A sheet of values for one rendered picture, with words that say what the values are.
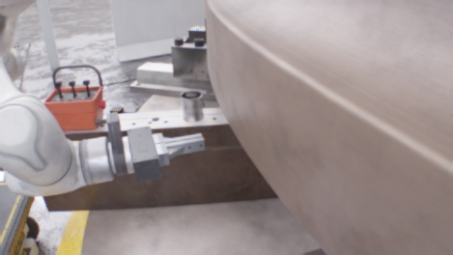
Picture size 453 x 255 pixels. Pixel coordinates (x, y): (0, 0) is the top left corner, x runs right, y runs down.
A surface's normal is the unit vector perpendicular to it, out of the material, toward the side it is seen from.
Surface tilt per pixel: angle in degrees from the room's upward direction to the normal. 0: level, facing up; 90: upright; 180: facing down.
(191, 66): 90
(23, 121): 51
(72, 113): 98
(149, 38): 90
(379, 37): 56
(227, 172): 90
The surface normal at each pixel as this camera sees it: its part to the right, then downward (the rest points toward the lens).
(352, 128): -0.91, 0.22
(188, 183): 0.11, 0.49
